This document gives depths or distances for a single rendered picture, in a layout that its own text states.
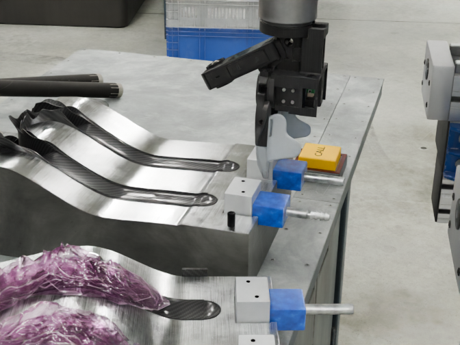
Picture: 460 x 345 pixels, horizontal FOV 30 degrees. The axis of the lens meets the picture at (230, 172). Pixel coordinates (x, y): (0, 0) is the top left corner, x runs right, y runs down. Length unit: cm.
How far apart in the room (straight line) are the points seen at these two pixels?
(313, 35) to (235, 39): 322
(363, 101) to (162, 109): 40
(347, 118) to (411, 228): 135
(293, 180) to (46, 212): 33
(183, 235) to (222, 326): 17
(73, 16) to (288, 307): 429
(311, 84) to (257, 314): 32
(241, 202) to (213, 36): 326
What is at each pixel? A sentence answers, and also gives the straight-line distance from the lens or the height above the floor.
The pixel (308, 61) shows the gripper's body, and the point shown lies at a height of 106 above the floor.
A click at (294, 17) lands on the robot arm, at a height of 112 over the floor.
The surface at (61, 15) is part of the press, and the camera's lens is 516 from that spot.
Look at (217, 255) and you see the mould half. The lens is 107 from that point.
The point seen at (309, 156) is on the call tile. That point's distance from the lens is 138.
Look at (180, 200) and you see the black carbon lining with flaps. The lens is 113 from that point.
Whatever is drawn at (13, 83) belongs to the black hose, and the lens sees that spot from 159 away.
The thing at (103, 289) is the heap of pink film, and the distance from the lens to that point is 93.
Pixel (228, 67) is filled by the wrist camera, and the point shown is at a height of 104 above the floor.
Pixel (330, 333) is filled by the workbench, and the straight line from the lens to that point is 209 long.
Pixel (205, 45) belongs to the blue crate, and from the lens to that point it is 433.
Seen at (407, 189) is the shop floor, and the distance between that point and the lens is 321.
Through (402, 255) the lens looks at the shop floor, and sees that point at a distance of 279.
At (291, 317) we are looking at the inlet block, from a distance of 95.
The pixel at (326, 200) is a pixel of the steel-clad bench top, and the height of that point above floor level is 80.
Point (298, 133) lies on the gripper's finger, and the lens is 120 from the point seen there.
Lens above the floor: 140
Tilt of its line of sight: 26 degrees down
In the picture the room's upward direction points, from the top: 1 degrees clockwise
